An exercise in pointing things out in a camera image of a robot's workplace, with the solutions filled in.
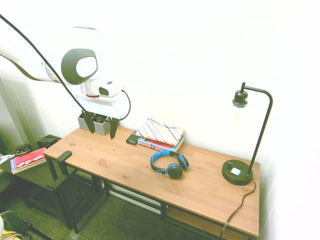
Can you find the dark side table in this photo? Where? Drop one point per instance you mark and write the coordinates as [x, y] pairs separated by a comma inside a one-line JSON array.
[[25, 178]]

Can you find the gray fabric organizer box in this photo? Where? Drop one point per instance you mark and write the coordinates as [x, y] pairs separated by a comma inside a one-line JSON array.
[[100, 127]]

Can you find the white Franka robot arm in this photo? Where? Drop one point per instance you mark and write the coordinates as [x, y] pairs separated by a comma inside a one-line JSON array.
[[30, 67]]

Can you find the wooden desk with black frame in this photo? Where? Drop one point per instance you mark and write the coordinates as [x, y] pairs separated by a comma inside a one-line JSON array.
[[125, 162]]

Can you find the red cover book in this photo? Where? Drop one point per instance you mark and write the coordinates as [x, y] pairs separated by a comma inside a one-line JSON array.
[[27, 160]]

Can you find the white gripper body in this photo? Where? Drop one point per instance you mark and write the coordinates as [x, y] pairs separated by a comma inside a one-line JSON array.
[[105, 106]]

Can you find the blue and black headphones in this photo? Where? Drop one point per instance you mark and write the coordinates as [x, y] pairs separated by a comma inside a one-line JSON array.
[[175, 171]]

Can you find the black chair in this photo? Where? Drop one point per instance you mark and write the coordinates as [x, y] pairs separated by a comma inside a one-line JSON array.
[[67, 192]]

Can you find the clear light bulb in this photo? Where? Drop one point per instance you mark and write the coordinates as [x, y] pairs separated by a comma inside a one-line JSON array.
[[237, 116]]

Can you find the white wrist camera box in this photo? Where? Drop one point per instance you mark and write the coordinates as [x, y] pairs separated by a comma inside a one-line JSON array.
[[110, 88]]

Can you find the black desk lamp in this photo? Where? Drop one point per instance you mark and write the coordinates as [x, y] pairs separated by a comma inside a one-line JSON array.
[[236, 175]]

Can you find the striped patterned pouch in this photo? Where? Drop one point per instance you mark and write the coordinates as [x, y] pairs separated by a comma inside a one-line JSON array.
[[162, 132]]

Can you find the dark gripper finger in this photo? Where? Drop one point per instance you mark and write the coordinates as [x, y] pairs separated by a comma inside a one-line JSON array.
[[89, 122], [113, 128]]

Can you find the black smartphone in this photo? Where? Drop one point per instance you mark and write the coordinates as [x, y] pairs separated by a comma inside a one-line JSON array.
[[132, 139]]

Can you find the red and blue book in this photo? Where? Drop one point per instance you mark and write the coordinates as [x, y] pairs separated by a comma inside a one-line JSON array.
[[157, 144]]

